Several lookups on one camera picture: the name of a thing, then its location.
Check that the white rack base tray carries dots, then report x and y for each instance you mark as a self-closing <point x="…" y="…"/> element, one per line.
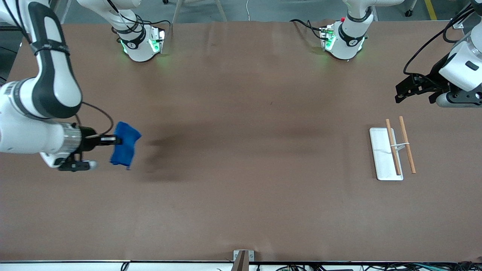
<point x="381" y="158"/>

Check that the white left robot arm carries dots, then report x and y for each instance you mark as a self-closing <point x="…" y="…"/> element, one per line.
<point x="348" y="41"/>

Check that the black caster wheel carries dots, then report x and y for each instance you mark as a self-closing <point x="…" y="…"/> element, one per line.
<point x="408" y="13"/>

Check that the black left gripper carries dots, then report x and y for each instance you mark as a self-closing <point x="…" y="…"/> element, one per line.
<point x="433" y="80"/>

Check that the blue microfibre towel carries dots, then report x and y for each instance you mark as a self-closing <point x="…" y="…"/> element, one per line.
<point x="124" y="145"/>

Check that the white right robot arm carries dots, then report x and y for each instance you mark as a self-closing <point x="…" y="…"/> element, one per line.
<point x="56" y="86"/>

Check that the aluminium frame profile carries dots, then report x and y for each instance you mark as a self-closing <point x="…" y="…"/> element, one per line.
<point x="460" y="23"/>

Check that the beige wooden stand legs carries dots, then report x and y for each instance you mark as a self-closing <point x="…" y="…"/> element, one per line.
<point x="220" y="9"/>

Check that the grey metal camera mount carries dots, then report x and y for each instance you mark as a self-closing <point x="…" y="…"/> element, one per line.
<point x="243" y="259"/>

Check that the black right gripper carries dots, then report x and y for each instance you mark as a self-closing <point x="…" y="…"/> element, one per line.
<point x="87" y="135"/>

